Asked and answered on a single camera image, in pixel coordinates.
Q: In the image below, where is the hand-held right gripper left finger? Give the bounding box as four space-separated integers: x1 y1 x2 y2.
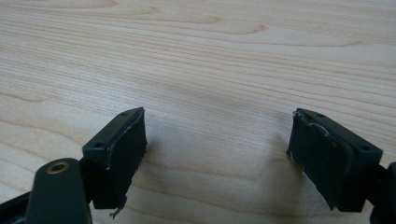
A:
81 106 149 218

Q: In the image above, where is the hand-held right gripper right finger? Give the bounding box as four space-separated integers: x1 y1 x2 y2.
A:
286 107 384 213

